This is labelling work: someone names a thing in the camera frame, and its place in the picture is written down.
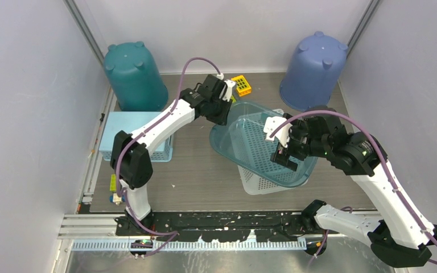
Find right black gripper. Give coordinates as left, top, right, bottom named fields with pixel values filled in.
left=270, top=111, right=329, bottom=169

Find white plastic basket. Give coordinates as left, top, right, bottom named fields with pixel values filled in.
left=229, top=109, right=317, bottom=195

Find teal bottom basket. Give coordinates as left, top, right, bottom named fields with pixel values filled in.
left=209, top=101, right=318, bottom=194

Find teal plastic bucket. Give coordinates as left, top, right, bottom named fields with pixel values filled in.
left=103, top=41, right=168, bottom=111

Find light blue basket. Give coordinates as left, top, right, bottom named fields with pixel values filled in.
left=98, top=111, right=174, bottom=162

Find blue plastic bucket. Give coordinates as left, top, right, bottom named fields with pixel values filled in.
left=279, top=31, right=349, bottom=111

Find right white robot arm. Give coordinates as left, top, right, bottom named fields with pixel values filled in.
left=263, top=106, right=437, bottom=268

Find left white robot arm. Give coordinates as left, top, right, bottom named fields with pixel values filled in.
left=110, top=75, right=237, bottom=235

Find yellow grid toy block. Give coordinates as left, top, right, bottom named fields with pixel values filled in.
left=231, top=75, right=252, bottom=97

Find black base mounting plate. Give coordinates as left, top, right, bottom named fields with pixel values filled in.
left=114, top=211, right=325, bottom=243

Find toy train blocks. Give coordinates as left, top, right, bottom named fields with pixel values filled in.
left=109, top=174, right=125, bottom=205

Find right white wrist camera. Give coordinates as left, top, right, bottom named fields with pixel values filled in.
left=263, top=116, right=292, bottom=148

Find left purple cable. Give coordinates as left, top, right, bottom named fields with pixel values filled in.
left=114, top=56, right=225, bottom=258

